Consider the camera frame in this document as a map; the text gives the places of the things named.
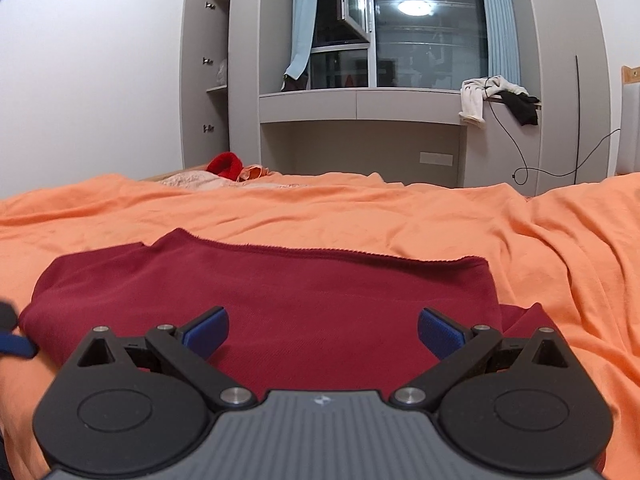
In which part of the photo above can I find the small orange cloth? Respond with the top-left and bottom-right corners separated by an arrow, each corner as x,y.
237,163 -> 274,182

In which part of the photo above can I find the orange duvet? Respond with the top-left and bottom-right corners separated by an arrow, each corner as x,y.
0,170 -> 640,480

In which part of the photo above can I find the open window sash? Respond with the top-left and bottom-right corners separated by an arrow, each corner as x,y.
337,0 -> 374,42

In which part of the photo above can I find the black garment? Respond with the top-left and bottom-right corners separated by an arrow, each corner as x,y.
499,90 -> 542,127

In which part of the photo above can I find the pale pink cloth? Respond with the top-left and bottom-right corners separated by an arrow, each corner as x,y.
159,169 -> 242,192

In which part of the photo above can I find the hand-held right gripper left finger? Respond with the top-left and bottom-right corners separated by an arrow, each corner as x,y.
67,306 -> 258,411

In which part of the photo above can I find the black cable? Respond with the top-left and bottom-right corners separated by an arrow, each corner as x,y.
487,102 -> 622,185

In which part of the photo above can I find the red plush item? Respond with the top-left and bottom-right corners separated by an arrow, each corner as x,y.
205,150 -> 244,181

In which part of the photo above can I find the white garment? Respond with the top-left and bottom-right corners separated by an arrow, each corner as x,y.
459,75 -> 529,129

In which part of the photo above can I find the light blue curtain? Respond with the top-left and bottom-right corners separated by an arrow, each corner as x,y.
284,0 -> 321,81
475,0 -> 524,89

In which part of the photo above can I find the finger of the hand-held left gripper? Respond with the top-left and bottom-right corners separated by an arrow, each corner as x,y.
0,300 -> 40,361

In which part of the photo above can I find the grey built-in wardrobe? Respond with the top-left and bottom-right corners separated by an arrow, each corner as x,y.
180,0 -> 627,197

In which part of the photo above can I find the large glass window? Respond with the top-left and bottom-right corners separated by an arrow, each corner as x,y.
307,0 -> 494,92

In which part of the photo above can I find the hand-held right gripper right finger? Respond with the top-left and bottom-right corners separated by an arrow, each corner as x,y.
389,307 -> 577,409

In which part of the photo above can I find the open grey wardrobe door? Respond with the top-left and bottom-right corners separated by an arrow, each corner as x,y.
180,0 -> 232,174

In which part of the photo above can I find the dark red sweater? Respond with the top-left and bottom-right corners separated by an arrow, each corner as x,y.
19,227 -> 569,402

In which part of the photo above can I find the grey padded wooden headboard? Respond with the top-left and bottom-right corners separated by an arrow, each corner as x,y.
614,64 -> 640,177

